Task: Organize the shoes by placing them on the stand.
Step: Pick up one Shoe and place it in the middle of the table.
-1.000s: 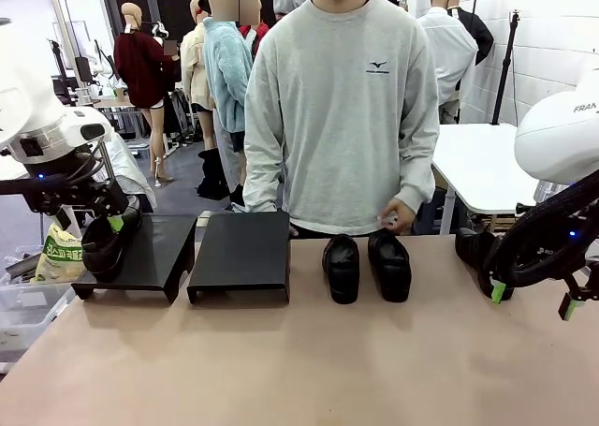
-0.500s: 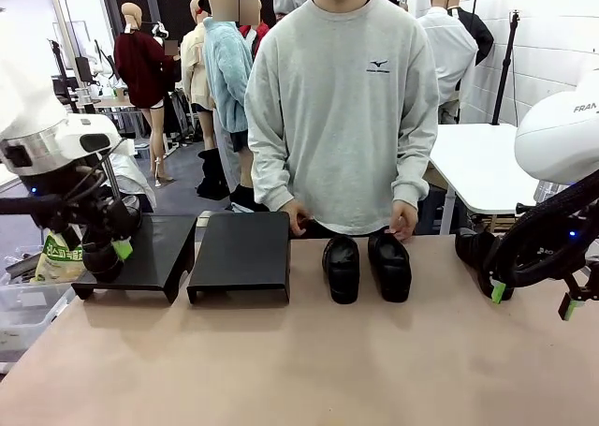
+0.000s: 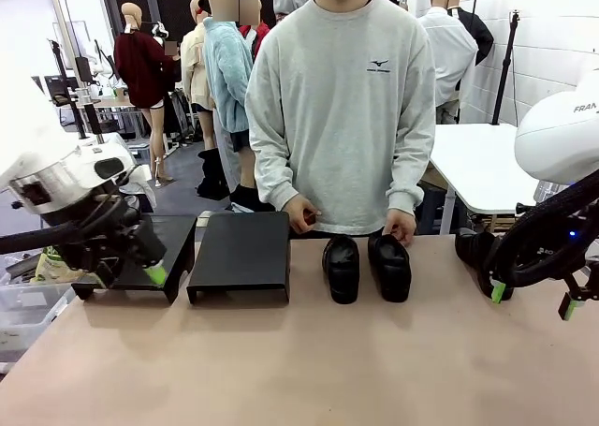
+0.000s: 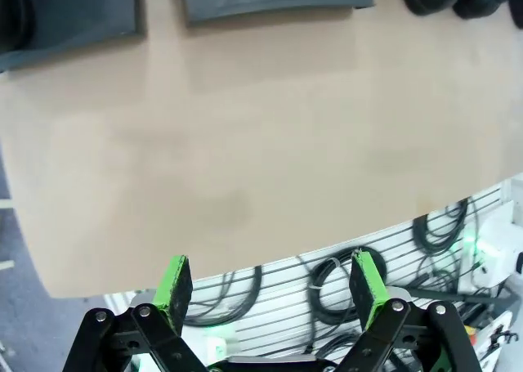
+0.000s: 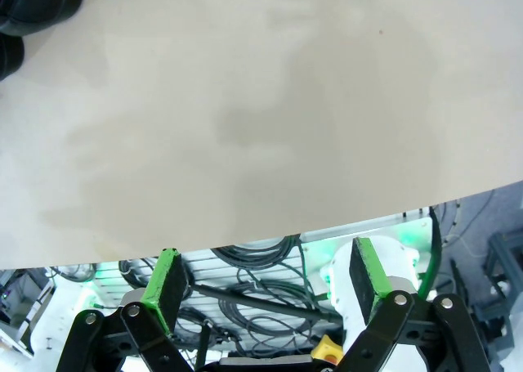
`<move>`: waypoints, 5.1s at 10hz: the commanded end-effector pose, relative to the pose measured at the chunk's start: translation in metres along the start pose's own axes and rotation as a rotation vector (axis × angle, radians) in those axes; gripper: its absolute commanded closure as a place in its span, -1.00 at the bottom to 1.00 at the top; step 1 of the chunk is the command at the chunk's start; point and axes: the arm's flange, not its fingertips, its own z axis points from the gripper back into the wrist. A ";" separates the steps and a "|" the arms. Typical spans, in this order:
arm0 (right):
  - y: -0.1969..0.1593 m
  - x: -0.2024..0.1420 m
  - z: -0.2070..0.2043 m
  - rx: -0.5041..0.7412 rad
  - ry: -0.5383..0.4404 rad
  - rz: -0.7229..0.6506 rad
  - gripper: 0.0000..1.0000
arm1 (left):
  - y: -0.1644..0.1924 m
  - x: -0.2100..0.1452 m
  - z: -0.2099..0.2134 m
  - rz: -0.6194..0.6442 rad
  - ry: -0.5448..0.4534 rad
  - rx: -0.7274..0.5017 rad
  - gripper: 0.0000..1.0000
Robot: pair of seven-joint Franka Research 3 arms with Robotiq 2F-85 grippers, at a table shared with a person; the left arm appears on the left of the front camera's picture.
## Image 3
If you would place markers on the black camera tripod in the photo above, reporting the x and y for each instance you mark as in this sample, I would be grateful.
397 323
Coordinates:
70 96

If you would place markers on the black boots on floor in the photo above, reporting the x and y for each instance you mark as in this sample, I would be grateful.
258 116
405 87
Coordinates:
210 173

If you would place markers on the black slanted shoe stand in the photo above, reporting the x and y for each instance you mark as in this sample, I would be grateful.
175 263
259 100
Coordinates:
180 243
243 253

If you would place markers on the black light stand tripod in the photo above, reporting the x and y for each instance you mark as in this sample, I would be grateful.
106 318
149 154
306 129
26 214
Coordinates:
505 75

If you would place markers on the mannequin in black garment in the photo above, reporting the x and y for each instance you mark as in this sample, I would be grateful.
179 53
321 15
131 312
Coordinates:
477 33

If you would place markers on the person's left forearm grey sleeve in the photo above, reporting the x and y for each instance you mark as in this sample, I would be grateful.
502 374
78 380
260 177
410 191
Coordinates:
412 164

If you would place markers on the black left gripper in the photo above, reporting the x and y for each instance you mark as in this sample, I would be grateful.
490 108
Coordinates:
131 239

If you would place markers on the mannequin in light blue fleece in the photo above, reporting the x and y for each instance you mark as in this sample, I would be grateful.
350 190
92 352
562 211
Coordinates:
227 79

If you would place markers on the clear plastic storage bin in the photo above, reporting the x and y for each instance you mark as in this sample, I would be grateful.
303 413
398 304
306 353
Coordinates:
28 313

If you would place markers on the white table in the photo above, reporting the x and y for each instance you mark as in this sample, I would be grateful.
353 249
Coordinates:
482 164

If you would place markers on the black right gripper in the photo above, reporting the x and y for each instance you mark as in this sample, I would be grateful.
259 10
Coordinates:
547 248

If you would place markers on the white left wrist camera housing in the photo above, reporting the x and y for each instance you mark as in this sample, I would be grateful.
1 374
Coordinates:
89 161

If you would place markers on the person's right forearm grey sleeve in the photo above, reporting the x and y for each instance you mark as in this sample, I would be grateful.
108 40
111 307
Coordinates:
271 168

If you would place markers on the mannequin in cream jacket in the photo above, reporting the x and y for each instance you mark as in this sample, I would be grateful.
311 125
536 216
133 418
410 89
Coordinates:
194 70

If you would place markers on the person's right hand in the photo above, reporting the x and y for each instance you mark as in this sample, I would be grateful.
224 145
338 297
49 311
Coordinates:
299 213

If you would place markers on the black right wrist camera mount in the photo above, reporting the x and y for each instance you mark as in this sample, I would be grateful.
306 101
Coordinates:
526 207

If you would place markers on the person's left hand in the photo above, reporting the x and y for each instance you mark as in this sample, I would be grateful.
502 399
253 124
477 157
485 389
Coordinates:
402 222

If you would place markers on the person in grey sweatshirt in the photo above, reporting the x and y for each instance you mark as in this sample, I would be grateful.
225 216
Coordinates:
337 117

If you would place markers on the mannequin in maroon sweater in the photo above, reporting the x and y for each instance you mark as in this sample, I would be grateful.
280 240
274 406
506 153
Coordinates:
140 70

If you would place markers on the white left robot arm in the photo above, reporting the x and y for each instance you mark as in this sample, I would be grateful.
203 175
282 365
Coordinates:
28 140

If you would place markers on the black leather loafer shoe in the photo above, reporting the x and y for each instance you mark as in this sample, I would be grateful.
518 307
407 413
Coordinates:
390 271
472 253
341 271

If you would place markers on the mannequin in white shirt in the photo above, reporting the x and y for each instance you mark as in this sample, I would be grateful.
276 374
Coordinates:
449 56

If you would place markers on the green yellow snack bag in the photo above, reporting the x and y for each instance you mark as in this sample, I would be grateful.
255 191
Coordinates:
49 264

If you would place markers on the mannequin in red garment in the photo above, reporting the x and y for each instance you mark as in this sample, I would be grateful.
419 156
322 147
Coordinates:
259 35

